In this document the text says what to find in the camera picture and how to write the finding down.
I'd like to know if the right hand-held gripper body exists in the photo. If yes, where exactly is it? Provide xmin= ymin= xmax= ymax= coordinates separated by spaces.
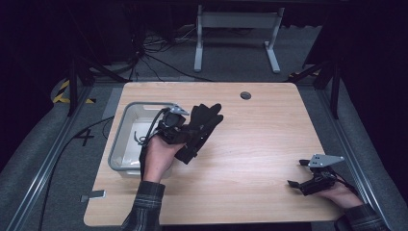
xmin=299 ymin=153 xmax=345 ymax=197

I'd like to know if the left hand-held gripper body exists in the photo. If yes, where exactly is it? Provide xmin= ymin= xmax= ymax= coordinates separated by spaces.
xmin=155 ymin=103 xmax=191 ymax=145

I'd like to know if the black glove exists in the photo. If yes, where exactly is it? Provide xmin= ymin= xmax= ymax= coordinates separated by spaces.
xmin=174 ymin=102 xmax=224 ymax=166

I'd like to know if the grey plastic bin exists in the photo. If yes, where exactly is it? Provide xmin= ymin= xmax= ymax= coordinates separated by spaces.
xmin=108 ymin=101 xmax=177 ymax=178

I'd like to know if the person's right hand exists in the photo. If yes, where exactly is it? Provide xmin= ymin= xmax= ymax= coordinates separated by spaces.
xmin=316 ymin=184 xmax=364 ymax=212

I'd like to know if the person's left hand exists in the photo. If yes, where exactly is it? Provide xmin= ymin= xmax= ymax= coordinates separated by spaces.
xmin=140 ymin=136 xmax=186 ymax=184

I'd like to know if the yellow black striped floor tape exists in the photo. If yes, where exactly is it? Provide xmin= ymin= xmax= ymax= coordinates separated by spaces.
xmin=52 ymin=79 xmax=97 ymax=105

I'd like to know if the grey metal stand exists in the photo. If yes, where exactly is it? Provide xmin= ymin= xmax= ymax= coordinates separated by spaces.
xmin=193 ymin=4 xmax=286 ymax=74

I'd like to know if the left hand-held gripper cable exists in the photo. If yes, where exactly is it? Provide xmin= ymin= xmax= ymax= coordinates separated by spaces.
xmin=134 ymin=107 xmax=171 ymax=181

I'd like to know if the hand-held gripper cable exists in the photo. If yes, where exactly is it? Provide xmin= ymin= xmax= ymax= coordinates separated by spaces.
xmin=134 ymin=107 xmax=171 ymax=181
xmin=333 ymin=174 xmax=361 ymax=197

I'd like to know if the right hand-held gripper cable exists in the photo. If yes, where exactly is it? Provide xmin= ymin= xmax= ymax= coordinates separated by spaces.
xmin=333 ymin=174 xmax=361 ymax=197

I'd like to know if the aluminium floor rail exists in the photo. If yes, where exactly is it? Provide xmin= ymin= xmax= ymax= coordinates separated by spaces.
xmin=5 ymin=86 xmax=94 ymax=231
xmin=316 ymin=86 xmax=402 ymax=231

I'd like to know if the black metal frame stand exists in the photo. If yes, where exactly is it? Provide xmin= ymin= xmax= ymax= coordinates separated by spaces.
xmin=66 ymin=55 xmax=130 ymax=117
xmin=288 ymin=57 xmax=342 ymax=120

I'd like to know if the bundle of black floor cables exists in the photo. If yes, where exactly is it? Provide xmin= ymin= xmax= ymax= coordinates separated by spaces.
xmin=128 ymin=24 xmax=214 ymax=83

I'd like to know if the long black floor cable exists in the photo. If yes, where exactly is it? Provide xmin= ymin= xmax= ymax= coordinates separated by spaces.
xmin=38 ymin=115 xmax=115 ymax=231

